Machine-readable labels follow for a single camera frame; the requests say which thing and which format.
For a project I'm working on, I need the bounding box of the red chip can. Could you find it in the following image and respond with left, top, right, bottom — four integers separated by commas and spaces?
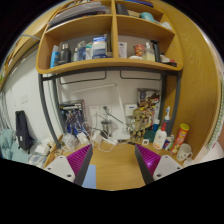
170, 123, 191, 155

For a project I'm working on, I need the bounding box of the colourful figure box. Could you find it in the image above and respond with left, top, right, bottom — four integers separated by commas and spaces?
136, 87, 162, 124

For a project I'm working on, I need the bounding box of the white wall box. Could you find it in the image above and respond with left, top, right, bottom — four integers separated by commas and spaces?
124, 103, 138, 118

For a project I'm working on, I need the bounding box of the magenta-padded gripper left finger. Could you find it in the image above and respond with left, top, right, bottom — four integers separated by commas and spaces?
44, 143, 94, 187

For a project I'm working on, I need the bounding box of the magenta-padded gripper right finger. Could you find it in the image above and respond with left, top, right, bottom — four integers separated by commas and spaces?
134, 143, 183, 185

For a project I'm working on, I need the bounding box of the white wall socket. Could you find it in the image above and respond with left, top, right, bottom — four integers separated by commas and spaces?
100, 104, 113, 116
89, 105, 101, 118

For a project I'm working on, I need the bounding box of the black hanging bag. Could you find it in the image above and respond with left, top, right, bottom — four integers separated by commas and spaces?
14, 110, 34, 151

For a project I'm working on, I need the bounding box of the robot model kit box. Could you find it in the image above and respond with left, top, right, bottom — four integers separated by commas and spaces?
59, 99, 88, 138

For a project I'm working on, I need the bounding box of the clear blue spray bottle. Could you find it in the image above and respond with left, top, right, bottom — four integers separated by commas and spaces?
162, 106, 173, 136

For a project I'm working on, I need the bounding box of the white mug with face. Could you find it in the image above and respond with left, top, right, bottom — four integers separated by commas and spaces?
175, 143, 194, 162

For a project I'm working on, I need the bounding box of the teal checked bedding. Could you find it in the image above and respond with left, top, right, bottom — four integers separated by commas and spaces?
0, 129, 34, 164

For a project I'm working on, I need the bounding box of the wooden shelf unit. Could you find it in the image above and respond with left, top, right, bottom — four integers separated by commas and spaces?
35, 0, 184, 149

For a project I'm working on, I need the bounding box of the white cable bundle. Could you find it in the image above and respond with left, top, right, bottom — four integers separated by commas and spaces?
79, 120, 132, 154

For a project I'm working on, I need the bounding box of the clear plastic dome cup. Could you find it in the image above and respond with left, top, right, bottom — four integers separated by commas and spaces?
61, 133, 79, 149

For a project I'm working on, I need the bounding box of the white red-capped lotion bottle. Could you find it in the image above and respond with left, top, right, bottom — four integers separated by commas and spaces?
152, 121, 168, 150

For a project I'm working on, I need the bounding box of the light blue mouse pad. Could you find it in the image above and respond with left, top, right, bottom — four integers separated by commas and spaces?
81, 163, 98, 190

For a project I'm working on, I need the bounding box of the white power adapter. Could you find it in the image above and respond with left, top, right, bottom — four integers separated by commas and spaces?
77, 132, 89, 145

